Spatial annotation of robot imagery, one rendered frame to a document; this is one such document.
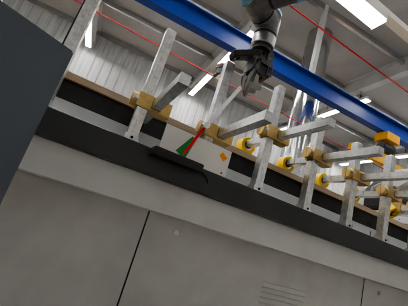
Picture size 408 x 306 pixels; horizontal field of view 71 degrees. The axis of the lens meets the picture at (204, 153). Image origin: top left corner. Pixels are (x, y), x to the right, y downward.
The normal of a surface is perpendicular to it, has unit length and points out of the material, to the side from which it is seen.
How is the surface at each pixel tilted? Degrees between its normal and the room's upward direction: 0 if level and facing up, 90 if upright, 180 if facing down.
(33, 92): 90
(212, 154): 90
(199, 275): 90
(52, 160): 90
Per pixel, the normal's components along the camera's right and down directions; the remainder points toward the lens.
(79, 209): 0.43, -0.12
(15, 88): 0.77, 0.05
